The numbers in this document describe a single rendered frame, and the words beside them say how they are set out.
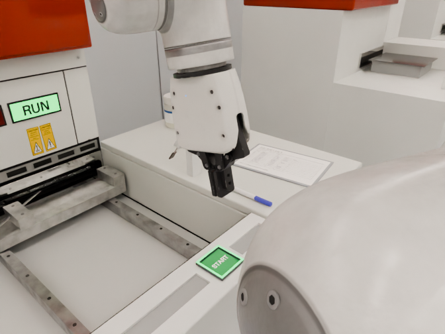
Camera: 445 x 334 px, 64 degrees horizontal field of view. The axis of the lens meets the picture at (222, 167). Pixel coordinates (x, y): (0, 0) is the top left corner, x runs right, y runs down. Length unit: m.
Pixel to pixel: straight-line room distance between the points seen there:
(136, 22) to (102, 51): 2.40
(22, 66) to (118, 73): 1.98
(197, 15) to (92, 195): 0.65
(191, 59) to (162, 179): 0.50
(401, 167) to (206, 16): 0.31
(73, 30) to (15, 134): 0.27
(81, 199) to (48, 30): 0.40
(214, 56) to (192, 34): 0.04
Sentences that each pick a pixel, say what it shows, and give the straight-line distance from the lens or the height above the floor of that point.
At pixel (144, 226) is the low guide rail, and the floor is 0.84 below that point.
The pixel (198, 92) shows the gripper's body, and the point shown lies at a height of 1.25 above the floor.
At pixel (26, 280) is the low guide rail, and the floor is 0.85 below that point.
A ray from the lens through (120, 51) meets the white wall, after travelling 2.89.
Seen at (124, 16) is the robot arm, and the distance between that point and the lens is 0.40.
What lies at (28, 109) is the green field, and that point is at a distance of 0.95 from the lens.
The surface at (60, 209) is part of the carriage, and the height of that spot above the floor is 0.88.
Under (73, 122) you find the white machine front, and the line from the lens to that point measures 1.02.
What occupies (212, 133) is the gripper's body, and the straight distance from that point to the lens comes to 0.44.
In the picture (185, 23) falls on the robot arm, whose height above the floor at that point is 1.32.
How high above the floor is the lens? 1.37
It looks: 28 degrees down
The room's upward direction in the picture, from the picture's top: straight up
